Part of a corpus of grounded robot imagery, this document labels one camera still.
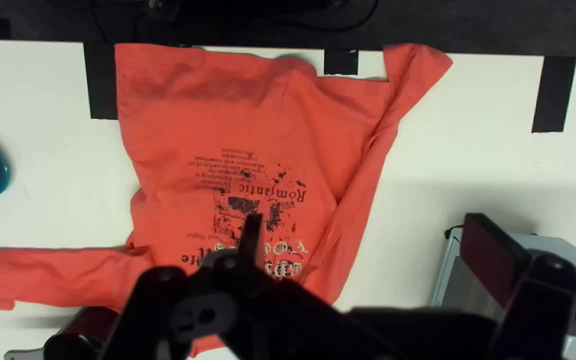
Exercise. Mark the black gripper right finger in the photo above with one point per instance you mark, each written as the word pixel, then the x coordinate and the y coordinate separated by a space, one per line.
pixel 554 312

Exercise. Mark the black table bracket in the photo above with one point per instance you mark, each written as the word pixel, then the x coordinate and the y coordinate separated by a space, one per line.
pixel 100 81

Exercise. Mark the coral red printed sweatshirt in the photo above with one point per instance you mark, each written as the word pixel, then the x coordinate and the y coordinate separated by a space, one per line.
pixel 234 121

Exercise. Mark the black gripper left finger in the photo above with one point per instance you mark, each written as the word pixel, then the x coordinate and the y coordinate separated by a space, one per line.
pixel 194 312

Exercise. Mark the light blue toaster oven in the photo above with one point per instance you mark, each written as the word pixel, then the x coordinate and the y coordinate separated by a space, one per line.
pixel 448 280

